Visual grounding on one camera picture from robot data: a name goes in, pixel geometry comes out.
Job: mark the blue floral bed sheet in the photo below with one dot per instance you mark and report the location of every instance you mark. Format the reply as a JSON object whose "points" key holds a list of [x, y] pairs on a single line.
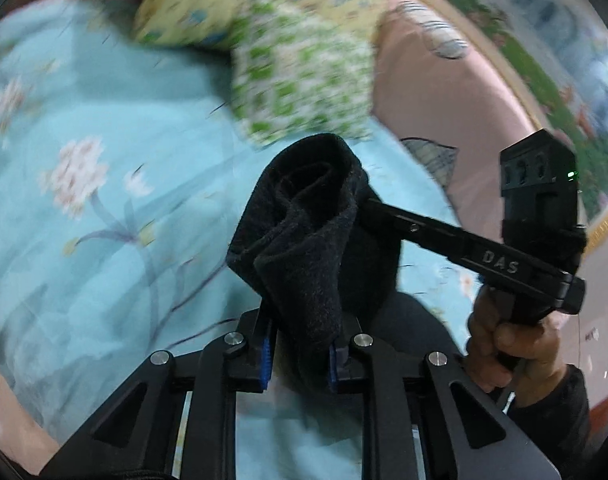
{"points": [[83, 160]]}

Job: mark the pink duvet with plaid hearts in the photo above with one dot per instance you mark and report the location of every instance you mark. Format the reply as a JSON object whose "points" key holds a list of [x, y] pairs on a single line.
{"points": [[424, 105]]}

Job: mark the green checked pillow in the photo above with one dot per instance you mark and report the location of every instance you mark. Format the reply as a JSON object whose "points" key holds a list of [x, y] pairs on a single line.
{"points": [[299, 75]]}

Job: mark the yellow patterned pillow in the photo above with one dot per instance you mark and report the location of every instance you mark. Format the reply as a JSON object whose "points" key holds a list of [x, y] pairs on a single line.
{"points": [[223, 5]]}

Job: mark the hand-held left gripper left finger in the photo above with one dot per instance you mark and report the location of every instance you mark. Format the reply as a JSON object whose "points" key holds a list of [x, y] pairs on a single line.
{"points": [[265, 360]]}

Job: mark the person's right hand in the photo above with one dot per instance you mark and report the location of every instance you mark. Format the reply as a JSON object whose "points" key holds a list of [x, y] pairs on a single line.
{"points": [[529, 355]]}

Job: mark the black pants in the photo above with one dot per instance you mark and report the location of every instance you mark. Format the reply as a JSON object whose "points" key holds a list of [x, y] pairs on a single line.
{"points": [[304, 240]]}

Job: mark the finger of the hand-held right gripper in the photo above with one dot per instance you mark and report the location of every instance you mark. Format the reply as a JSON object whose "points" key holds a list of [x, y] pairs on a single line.
{"points": [[419, 232]]}

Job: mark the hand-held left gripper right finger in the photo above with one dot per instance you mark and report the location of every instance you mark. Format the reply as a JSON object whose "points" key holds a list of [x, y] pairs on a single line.
{"points": [[334, 366]]}

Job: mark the person's right forearm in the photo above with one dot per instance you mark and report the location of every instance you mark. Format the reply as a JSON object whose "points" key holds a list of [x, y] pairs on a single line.
{"points": [[559, 425]]}

